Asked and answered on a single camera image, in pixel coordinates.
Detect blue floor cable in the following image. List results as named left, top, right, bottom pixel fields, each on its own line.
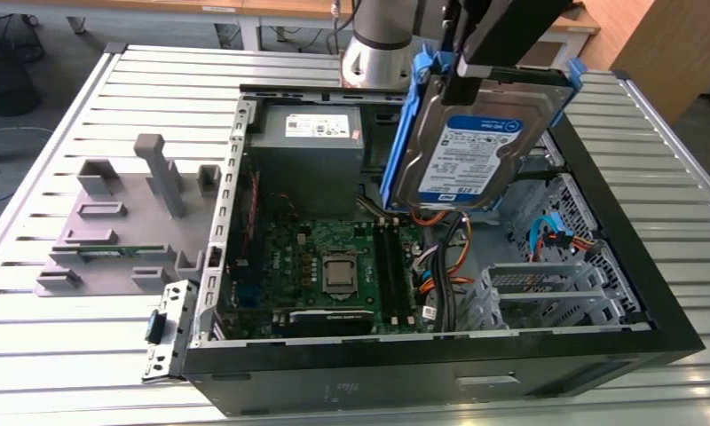
left=0, top=126, right=54, bottom=209

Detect green motherboard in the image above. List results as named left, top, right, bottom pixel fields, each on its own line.
left=216, top=217, right=438, bottom=339

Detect grey parts rack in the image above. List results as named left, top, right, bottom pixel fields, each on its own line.
left=33, top=132, right=224, bottom=299

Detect CPU socket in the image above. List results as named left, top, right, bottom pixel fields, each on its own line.
left=317, top=248, right=364, bottom=301

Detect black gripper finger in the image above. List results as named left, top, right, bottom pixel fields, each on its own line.
left=442, top=0, right=573, bottom=107
left=440, top=0, right=473, bottom=67

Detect hard disk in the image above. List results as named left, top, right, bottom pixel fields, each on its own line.
left=380, top=51, right=589, bottom=212

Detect silver CPU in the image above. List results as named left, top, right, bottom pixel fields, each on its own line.
left=324, top=260, right=356, bottom=287

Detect black graphics card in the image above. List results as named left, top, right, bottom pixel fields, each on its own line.
left=270, top=307, right=376, bottom=338

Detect grey metal drive cage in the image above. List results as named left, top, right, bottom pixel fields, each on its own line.
left=512, top=128, right=565, bottom=218

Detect metal disk bay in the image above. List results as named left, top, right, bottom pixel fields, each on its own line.
left=482, top=259, right=645, bottom=330

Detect black RAM slot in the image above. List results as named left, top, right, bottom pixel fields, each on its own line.
left=373, top=216, right=398, bottom=327
left=389, top=216, right=420, bottom=328

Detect metal card retainer bracket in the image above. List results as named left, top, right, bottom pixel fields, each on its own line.
left=140, top=279, right=201, bottom=385

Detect wooden cabinet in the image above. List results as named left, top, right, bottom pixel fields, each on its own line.
left=612, top=0, right=710, bottom=126

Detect black cable bundle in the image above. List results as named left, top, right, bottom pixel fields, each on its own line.
left=434, top=170, right=564, bottom=334

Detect black open PC case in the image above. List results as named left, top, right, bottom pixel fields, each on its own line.
left=180, top=83, right=706, bottom=418

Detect blue data wire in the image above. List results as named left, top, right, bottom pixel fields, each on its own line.
left=530, top=211, right=570, bottom=264

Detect orange yellow wire bundle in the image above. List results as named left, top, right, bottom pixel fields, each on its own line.
left=406, top=208, right=480, bottom=295

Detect black mesh waste bin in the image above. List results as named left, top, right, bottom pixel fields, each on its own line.
left=0, top=12, right=44, bottom=117

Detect green RAM stick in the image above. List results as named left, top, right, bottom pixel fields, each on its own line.
left=73, top=245, right=165, bottom=259

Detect red yellow power wire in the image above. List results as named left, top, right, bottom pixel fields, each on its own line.
left=542, top=233, right=609, bottom=259

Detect grey power supply unit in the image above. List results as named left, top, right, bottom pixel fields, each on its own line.
left=245, top=105, right=368, bottom=223

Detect wooden desk white legs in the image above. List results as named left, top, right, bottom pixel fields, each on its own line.
left=64, top=0, right=602, bottom=67

